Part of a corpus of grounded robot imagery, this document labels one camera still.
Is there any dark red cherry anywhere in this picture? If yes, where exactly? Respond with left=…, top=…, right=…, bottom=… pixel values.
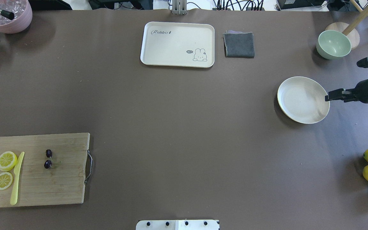
left=46, top=149, right=53, bottom=158
left=44, top=160, right=53, bottom=169

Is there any round wooden stand base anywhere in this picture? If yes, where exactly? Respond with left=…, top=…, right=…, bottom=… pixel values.
left=325, top=22, right=360, bottom=50

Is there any grey folded cloth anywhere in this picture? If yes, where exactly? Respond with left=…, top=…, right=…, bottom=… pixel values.
left=223, top=30, right=255, bottom=58

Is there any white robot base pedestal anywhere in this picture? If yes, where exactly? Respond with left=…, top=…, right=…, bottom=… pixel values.
left=135, top=219, right=220, bottom=230

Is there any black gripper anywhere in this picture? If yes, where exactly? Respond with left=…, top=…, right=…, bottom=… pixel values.
left=325, top=80, right=368, bottom=104

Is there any lemon slice small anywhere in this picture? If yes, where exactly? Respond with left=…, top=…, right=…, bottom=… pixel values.
left=0, top=151, right=18, bottom=172

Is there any wooden cutting board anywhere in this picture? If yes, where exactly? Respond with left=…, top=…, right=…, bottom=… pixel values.
left=0, top=133, right=90, bottom=208

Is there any green bowl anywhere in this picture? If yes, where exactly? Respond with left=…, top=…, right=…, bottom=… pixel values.
left=316, top=30, right=351, bottom=60

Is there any lemon slice large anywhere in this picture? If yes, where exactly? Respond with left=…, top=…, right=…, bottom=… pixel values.
left=0, top=172, right=14, bottom=190

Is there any yellow plastic knife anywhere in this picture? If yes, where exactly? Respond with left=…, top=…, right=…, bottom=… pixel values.
left=9, top=152, right=25, bottom=206

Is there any cream rabbit tray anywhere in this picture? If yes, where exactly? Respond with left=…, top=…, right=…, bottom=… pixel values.
left=140, top=21, right=215, bottom=68

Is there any cream round plate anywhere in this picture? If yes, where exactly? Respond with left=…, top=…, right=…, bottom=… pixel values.
left=277, top=77, right=330, bottom=124

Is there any dark red cherry upper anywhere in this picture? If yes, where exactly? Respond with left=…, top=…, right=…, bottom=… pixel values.
left=46, top=149, right=53, bottom=158

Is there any dark red cherry lower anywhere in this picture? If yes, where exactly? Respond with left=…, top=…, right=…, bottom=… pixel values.
left=44, top=160, right=53, bottom=169

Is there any pink ice bowl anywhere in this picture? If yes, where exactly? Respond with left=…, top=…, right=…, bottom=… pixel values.
left=0, top=0, right=33, bottom=34

